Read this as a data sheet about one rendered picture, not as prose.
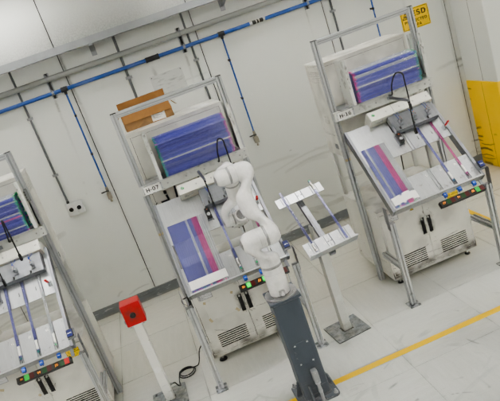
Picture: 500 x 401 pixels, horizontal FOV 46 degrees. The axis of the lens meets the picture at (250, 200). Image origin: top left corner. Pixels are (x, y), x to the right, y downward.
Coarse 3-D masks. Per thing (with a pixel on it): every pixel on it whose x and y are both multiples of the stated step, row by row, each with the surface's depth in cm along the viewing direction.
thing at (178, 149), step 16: (176, 128) 399; (192, 128) 390; (208, 128) 392; (224, 128) 395; (160, 144) 388; (176, 144) 390; (192, 144) 392; (208, 144) 395; (160, 160) 395; (176, 160) 392; (192, 160) 395; (208, 160) 397
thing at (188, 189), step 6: (210, 174) 400; (192, 180) 399; (198, 180) 399; (210, 180) 398; (180, 186) 397; (186, 186) 397; (192, 186) 397; (198, 186) 397; (180, 192) 395; (186, 192) 395; (192, 192) 397; (180, 198) 398; (186, 198) 401
